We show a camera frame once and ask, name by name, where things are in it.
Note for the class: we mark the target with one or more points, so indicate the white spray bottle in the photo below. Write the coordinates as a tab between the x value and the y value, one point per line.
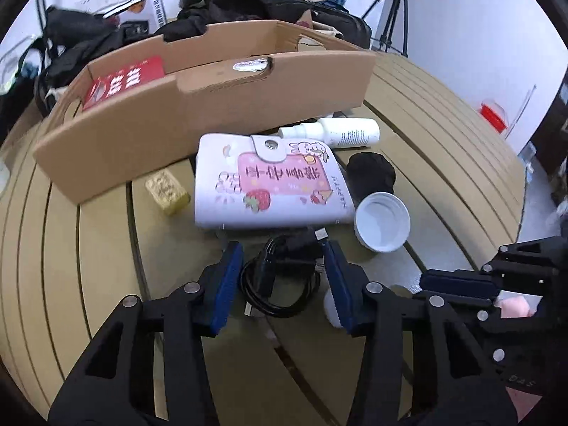
350	132

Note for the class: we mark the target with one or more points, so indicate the gold bar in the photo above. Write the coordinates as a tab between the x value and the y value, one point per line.
167	191

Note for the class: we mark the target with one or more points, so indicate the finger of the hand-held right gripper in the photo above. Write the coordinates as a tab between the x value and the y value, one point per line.
457	285
523	259

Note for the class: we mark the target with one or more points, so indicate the white printed carton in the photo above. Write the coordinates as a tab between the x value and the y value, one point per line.
146	9

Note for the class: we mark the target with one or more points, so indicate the red printed box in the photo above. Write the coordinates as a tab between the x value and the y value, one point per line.
120	82

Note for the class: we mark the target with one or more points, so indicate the red container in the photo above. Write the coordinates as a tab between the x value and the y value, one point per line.
493	115

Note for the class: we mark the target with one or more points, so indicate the long cardboard box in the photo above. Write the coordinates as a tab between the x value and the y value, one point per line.
133	142

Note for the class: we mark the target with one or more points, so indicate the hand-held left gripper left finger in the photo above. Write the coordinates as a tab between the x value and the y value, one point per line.
226	284

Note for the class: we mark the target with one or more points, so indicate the black jacket heap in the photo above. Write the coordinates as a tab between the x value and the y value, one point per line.
248	4

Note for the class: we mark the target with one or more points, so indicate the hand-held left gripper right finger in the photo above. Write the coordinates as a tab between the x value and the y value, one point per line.
339	284

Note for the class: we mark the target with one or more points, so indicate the black fabric wagon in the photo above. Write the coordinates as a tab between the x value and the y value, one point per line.
75	40

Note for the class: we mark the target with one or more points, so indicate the black round object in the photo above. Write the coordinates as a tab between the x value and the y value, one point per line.
370	173

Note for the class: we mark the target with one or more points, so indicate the white pink snap notebook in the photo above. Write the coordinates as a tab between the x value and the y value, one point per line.
266	186

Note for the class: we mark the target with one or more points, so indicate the black tripod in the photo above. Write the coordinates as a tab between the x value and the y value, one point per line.
392	13

